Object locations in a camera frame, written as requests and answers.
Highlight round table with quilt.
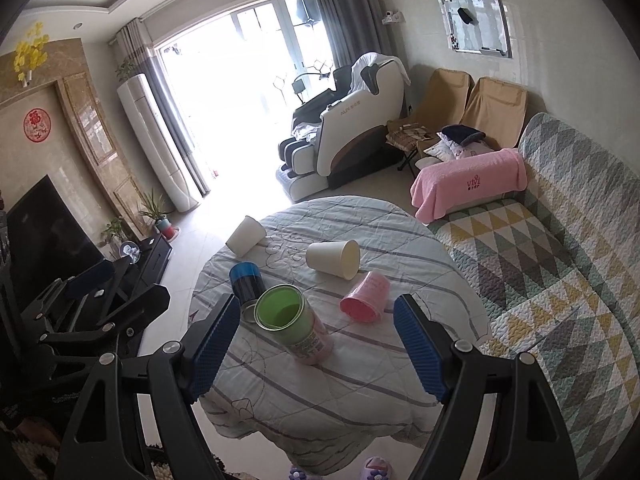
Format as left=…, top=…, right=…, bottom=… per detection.
left=189, top=195, right=493, bottom=461

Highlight white massage chair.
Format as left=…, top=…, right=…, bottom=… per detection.
left=276, top=52, right=407, bottom=202

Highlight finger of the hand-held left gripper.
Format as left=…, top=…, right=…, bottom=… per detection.
left=37, top=285, right=172, bottom=347
left=25, top=259, right=117, bottom=322

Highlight small potted plant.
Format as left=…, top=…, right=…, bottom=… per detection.
left=101, top=217, right=129, bottom=249

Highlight white floral pillow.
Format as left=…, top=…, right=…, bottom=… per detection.
left=424, top=135, right=494, bottom=165

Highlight stool with plaid cushion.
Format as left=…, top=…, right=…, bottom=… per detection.
left=385, top=119, right=437, bottom=177

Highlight black and white rug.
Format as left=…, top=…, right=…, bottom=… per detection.
left=0, top=422, right=68, bottom=480

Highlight wall whiteboard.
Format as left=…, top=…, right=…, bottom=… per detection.
left=439, top=0, right=512, bottom=59

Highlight white cloth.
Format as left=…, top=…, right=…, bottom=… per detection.
left=350, top=52, right=412, bottom=97

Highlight red round wall decoration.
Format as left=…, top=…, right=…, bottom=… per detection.
left=23, top=108, right=52, bottom=142

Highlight small white paper cup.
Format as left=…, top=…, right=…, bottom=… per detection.
left=225, top=215, right=267, bottom=257

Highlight potted plant in pink pot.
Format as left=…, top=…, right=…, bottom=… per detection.
left=138, top=188, right=177, bottom=237

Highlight blue and black cup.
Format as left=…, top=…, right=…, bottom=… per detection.
left=229, top=261, right=266, bottom=311

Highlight pink towel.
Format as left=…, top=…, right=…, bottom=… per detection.
left=410, top=148, right=529, bottom=226

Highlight yellow artificial flowers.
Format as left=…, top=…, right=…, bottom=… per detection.
left=12, top=20, right=51, bottom=84

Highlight large white paper cup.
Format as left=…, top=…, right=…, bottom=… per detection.
left=305, top=240, right=360, bottom=279

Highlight sofa with triangle-patterned cover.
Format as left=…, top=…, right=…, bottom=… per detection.
left=429, top=112, right=640, bottom=463

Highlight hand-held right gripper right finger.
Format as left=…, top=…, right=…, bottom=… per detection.
left=392, top=294, right=581, bottom=480

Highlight white standing air conditioner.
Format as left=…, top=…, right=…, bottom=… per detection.
left=117, top=73, right=201, bottom=214

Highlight black television cabinet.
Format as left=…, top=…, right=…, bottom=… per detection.
left=107, top=232, right=174, bottom=307

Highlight pink plastic cup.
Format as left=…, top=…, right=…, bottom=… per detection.
left=340, top=270, right=392, bottom=324

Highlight tan folding chair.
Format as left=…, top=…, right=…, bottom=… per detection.
left=459, top=76, right=529, bottom=152
left=412, top=67, right=475, bottom=132

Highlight dark blue folded cloth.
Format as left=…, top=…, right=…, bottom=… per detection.
left=440, top=123, right=487, bottom=146

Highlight black television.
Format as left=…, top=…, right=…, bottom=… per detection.
left=5, top=175, right=107, bottom=308

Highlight pink cup with green inside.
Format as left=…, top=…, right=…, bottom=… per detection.
left=254, top=284, right=335, bottom=366

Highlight grey striped curtain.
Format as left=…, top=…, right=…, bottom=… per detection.
left=302, top=0, right=402, bottom=70
left=115, top=17, right=211, bottom=199

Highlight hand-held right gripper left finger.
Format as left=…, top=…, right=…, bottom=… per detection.
left=52, top=292, right=242, bottom=480

